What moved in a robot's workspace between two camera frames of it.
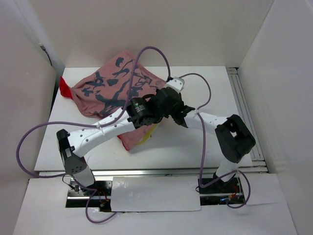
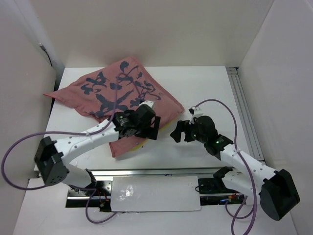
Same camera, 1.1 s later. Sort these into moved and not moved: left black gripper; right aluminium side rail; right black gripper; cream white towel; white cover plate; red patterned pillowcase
Moved: left black gripper; right black gripper; cream white towel; red patterned pillowcase
Not moved: white cover plate; right aluminium side rail
